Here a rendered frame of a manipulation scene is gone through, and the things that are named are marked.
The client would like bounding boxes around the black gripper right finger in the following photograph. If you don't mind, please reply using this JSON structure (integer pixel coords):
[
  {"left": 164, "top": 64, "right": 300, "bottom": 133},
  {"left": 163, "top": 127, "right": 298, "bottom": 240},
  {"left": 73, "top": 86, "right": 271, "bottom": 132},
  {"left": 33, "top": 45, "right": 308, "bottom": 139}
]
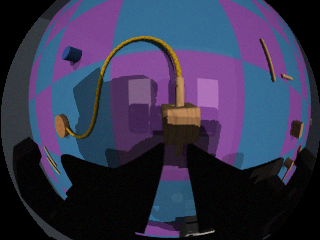
[{"left": 185, "top": 143, "right": 284, "bottom": 233}]

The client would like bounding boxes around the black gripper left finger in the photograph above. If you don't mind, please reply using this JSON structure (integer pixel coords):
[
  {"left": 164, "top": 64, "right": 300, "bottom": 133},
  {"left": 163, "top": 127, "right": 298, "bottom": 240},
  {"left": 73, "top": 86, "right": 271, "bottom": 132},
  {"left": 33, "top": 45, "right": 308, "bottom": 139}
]
[{"left": 60, "top": 143, "right": 164, "bottom": 233}]

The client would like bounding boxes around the round brown wooden button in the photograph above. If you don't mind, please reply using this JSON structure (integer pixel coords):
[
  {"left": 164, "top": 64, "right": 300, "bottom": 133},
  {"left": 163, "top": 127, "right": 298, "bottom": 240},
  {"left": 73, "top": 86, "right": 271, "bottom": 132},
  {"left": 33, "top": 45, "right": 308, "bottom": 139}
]
[{"left": 55, "top": 115, "right": 69, "bottom": 139}]

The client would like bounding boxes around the dark blue cylinder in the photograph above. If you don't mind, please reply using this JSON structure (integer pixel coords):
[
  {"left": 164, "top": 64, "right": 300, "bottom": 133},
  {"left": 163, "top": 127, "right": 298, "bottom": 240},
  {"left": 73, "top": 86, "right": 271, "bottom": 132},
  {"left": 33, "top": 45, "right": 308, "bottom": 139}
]
[{"left": 61, "top": 47, "right": 83, "bottom": 61}]

